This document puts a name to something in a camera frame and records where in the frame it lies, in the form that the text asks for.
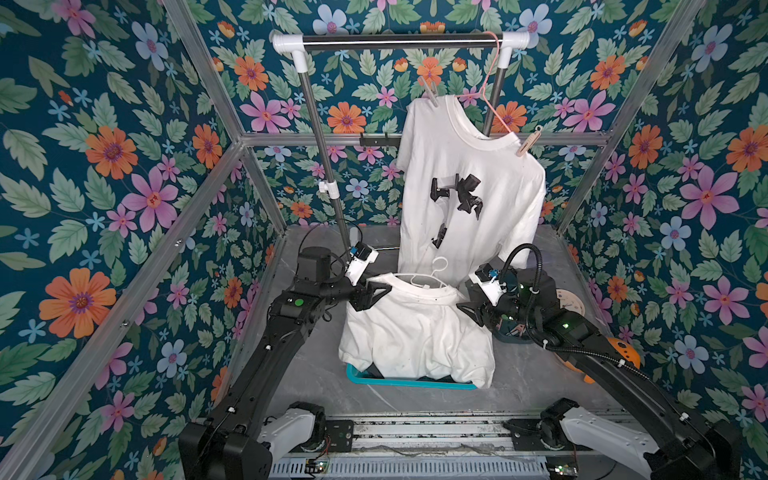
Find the white steel clothes rack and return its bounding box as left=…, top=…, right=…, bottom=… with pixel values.
left=270, top=31, right=531, bottom=250

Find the white plastic hanger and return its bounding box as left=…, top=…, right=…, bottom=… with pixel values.
left=394, top=256, right=449, bottom=289

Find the pink wire hanger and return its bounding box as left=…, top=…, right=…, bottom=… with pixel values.
left=458, top=31, right=529, bottom=137

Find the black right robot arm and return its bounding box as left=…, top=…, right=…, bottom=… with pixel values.
left=458, top=243, right=743, bottom=479

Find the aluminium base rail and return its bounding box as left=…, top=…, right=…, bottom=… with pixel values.
left=179, top=413, right=697, bottom=480

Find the orange plush toy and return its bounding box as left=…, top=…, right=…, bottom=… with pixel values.
left=560, top=337, right=641, bottom=384

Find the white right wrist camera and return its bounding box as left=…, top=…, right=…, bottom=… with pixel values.
left=470, top=264, right=506, bottom=306

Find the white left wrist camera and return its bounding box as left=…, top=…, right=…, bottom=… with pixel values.
left=345, top=241, right=379, bottom=286

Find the teal laundry basket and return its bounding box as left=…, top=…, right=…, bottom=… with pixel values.
left=346, top=364, right=477, bottom=391

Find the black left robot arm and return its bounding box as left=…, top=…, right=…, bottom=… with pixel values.
left=178, top=242, right=391, bottom=479

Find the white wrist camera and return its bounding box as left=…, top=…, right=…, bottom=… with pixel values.
left=345, top=241, right=379, bottom=286
left=470, top=264, right=506, bottom=306

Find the plain white t-shirt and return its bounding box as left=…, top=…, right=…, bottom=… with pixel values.
left=338, top=273, right=495, bottom=389

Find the white printed t-shirt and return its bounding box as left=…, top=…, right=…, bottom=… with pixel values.
left=396, top=95, right=546, bottom=286

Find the black wall hook rail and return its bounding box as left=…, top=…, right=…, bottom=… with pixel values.
left=358, top=133, right=401, bottom=148

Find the teal clothespin tray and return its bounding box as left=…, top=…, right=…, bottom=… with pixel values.
left=493, top=324, right=533, bottom=344

